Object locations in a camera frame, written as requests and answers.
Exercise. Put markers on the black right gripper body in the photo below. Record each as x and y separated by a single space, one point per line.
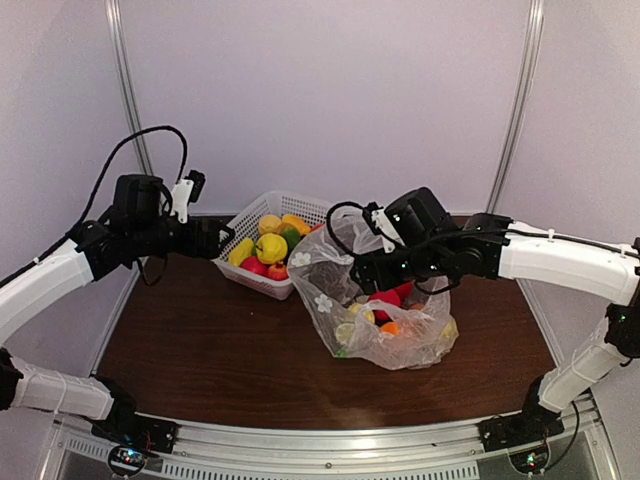
424 263

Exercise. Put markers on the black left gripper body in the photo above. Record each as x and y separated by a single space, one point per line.
149 239

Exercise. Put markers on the pink fruit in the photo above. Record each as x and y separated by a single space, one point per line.
394 297

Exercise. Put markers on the clear printed plastic bag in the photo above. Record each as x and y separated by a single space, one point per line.
417 333

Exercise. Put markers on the orange fruit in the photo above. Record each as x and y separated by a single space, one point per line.
391 328

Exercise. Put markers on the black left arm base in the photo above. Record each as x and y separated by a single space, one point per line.
139 439

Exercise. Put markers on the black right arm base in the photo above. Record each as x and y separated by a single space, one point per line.
525 434

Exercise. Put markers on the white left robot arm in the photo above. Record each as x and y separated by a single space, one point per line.
88 253

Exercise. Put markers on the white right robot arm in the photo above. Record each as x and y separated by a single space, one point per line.
600 279

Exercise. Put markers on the red fruit in basket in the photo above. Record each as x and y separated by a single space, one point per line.
253 265

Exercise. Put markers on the yellow fruit in basket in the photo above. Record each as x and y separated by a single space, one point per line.
271 248

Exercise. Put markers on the orange-yellow fruit in basket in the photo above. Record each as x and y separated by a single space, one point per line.
299 223

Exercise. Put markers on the green fruit in basket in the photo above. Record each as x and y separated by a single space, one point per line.
291 236

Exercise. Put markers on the white perforated plastic basket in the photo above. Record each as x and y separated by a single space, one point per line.
245 224

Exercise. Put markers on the yellow lemon in basket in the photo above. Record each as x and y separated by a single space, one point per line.
269 224

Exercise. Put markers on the red pomegranate in basket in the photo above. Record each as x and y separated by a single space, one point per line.
277 272

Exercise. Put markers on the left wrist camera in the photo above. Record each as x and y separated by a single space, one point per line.
187 190

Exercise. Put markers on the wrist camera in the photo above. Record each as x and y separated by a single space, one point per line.
381 225
187 190

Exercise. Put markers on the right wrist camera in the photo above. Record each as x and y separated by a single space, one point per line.
381 225

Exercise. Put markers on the right aluminium corner post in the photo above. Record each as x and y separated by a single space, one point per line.
526 75

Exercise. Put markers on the aluminium corner post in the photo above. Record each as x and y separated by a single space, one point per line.
526 75
123 71

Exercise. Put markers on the left aluminium corner post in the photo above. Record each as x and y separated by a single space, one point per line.
123 71

